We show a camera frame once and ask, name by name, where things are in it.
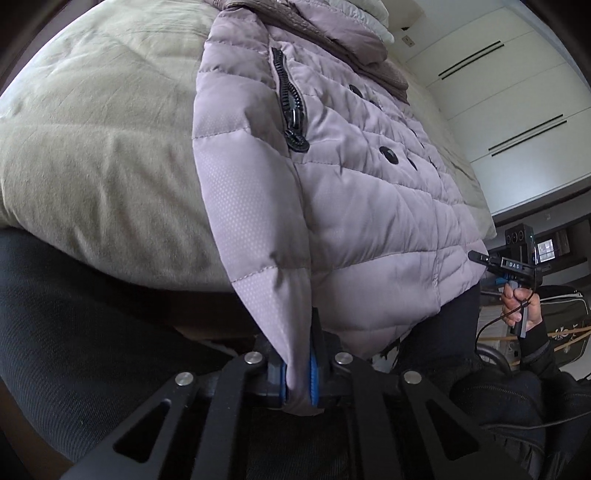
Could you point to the mauve quilted hooded jacket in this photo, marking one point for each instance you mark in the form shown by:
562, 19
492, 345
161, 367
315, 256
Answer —
360, 207

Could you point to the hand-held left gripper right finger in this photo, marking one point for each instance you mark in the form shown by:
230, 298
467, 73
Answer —
316, 383

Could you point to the bed with beige sheet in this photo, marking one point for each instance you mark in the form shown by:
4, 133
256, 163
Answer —
92, 138

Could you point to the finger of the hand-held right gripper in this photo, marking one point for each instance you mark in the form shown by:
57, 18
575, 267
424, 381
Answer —
485, 259

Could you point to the white wardrobe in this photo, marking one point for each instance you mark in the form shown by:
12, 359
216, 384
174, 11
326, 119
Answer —
508, 115

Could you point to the person's right forearm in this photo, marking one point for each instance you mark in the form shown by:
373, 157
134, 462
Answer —
554, 360

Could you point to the person's right hand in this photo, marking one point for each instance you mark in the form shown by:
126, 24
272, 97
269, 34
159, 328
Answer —
533, 314

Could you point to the wall socket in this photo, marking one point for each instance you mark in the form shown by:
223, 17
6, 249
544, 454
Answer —
408, 41

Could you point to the black bag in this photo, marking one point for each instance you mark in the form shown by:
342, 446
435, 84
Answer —
565, 323

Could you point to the white duvet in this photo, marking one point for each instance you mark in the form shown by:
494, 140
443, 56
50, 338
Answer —
369, 18

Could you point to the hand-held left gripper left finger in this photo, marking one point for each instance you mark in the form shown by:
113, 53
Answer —
280, 383

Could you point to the dark wooden shelf unit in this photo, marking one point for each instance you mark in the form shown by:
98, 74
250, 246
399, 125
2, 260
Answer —
572, 272

